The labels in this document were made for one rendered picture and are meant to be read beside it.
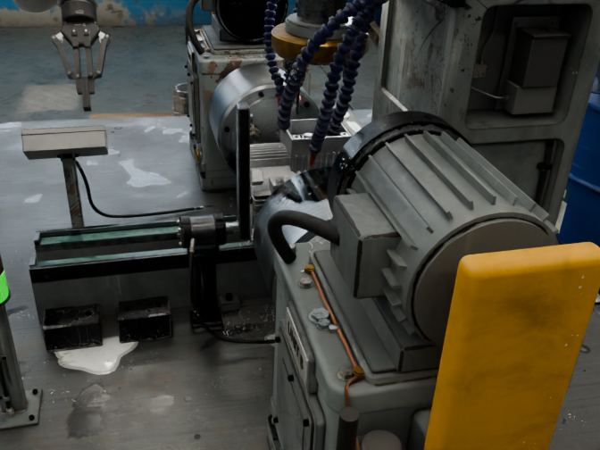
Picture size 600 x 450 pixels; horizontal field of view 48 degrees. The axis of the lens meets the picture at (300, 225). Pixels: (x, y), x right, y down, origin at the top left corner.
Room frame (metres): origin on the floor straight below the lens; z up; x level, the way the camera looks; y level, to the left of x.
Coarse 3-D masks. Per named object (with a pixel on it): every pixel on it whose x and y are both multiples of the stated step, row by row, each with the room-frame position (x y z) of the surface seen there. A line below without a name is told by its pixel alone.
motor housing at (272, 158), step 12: (264, 144) 1.23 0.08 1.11; (276, 144) 1.23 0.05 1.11; (252, 156) 1.17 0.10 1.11; (264, 156) 1.18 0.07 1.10; (276, 156) 1.19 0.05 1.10; (252, 168) 1.16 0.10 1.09; (264, 168) 1.17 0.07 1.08; (276, 168) 1.17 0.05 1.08; (288, 168) 1.18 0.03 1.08; (264, 180) 1.15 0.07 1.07; (252, 192) 1.13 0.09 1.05; (264, 192) 1.13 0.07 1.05; (252, 204) 1.25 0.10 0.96; (252, 216) 1.22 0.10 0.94
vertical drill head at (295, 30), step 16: (304, 0) 1.20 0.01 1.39; (320, 0) 1.19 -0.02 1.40; (336, 0) 1.20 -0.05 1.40; (288, 16) 1.24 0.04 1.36; (304, 16) 1.20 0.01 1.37; (320, 16) 1.19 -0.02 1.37; (272, 32) 1.22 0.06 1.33; (288, 32) 1.20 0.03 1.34; (304, 32) 1.18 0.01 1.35; (336, 32) 1.17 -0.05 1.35; (288, 48) 1.16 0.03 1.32; (336, 48) 1.15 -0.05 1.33; (352, 48) 1.16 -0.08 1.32; (368, 48) 1.22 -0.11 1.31; (288, 64) 1.25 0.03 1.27; (320, 64) 1.15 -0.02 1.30
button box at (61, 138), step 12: (24, 132) 1.30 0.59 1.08; (36, 132) 1.31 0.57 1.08; (48, 132) 1.31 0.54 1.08; (60, 132) 1.32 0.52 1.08; (72, 132) 1.32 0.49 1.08; (84, 132) 1.33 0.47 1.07; (96, 132) 1.33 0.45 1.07; (24, 144) 1.28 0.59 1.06; (36, 144) 1.29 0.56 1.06; (48, 144) 1.30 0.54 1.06; (60, 144) 1.30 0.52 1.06; (72, 144) 1.31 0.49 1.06; (84, 144) 1.31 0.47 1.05; (96, 144) 1.32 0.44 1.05; (36, 156) 1.31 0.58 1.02; (48, 156) 1.32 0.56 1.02
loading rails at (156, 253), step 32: (128, 224) 1.20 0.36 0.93; (160, 224) 1.21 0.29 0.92; (32, 256) 1.06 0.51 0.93; (64, 256) 1.13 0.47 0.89; (96, 256) 1.09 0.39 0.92; (128, 256) 1.09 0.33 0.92; (160, 256) 1.08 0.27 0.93; (224, 256) 1.11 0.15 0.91; (32, 288) 1.02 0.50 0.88; (64, 288) 1.03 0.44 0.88; (96, 288) 1.05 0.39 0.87; (128, 288) 1.06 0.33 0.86; (160, 288) 1.08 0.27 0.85; (224, 288) 1.11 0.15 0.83; (256, 288) 1.13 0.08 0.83
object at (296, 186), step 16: (304, 176) 0.99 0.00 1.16; (320, 176) 0.98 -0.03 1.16; (288, 192) 0.96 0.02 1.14; (304, 192) 0.94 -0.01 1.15; (320, 192) 0.93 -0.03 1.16; (272, 208) 0.95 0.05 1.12; (288, 208) 0.92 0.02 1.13; (304, 208) 0.90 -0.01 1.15; (320, 208) 0.88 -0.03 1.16; (256, 224) 0.97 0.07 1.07; (256, 240) 0.95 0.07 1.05; (288, 240) 0.85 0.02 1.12; (304, 240) 0.84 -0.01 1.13; (320, 240) 0.82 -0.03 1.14; (256, 256) 0.97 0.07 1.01; (272, 256) 0.86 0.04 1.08; (272, 272) 0.84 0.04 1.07; (272, 288) 0.83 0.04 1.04
